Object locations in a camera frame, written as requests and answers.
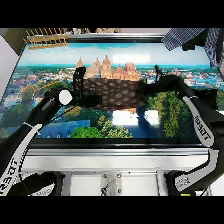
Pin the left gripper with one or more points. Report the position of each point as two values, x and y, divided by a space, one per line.
90 100

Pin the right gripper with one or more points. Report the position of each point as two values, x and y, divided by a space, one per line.
147 88

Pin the brown patterned garment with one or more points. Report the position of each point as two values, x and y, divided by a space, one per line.
115 93

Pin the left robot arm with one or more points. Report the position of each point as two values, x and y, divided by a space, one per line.
40 115

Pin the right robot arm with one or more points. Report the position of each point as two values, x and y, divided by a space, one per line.
203 123

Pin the checked shirt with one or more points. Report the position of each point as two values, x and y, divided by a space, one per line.
178 37

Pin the black garment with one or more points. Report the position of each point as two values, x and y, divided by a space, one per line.
196 40

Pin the dark dotted garment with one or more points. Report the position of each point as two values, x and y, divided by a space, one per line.
215 46

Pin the silver frame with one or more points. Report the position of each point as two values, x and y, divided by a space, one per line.
116 160

